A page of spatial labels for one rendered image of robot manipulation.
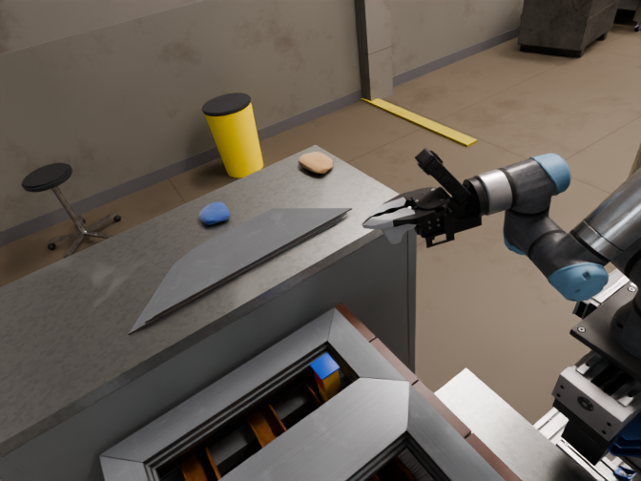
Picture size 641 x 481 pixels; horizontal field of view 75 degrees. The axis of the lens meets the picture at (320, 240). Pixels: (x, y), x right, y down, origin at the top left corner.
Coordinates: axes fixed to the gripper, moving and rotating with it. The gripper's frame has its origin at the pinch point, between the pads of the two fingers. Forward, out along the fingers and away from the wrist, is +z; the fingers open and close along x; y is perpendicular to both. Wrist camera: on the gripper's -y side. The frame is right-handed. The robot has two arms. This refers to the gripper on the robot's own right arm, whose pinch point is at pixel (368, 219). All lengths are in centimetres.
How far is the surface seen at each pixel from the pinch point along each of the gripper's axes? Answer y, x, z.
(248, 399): 52, 13, 41
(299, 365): 53, 19, 26
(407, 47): 72, 420, -141
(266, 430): 69, 13, 42
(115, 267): 24, 54, 74
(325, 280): 41, 38, 12
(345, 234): 32, 45, 2
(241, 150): 79, 283, 53
